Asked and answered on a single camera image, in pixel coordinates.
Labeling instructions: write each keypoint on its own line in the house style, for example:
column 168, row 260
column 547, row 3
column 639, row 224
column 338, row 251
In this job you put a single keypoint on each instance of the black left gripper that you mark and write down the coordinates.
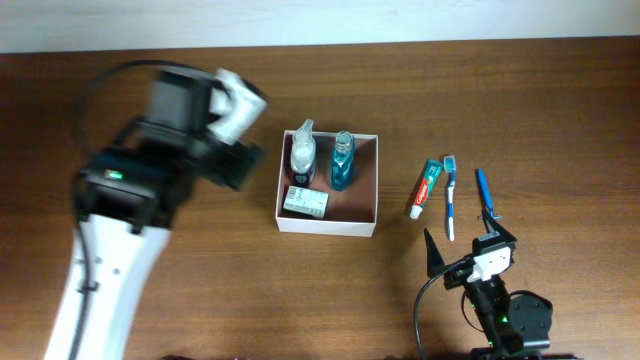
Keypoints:
column 236, row 166

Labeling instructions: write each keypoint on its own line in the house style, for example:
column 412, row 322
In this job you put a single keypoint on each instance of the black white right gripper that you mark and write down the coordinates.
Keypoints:
column 461, row 270

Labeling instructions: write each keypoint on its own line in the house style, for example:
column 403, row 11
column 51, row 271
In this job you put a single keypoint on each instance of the green white soap box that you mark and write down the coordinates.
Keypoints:
column 306, row 201

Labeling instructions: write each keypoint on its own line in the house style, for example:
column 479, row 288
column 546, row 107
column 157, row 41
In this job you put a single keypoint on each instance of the blue mouthwash bottle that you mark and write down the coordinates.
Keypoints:
column 342, row 161

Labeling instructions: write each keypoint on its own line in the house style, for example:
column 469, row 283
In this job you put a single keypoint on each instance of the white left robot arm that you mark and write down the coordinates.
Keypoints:
column 126, row 197

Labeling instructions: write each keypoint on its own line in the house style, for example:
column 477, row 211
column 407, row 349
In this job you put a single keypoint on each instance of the blue razor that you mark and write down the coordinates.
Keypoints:
column 486, row 194

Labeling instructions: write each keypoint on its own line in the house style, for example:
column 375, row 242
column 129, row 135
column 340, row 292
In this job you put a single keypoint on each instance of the Colgate toothpaste tube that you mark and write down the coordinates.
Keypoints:
column 432, row 171

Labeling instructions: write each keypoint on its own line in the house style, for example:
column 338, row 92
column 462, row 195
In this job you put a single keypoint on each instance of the blue white toothbrush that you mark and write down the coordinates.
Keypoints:
column 450, row 168

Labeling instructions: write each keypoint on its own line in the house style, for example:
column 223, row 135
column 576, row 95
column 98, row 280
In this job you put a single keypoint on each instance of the foam soap pump bottle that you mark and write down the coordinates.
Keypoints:
column 303, row 155

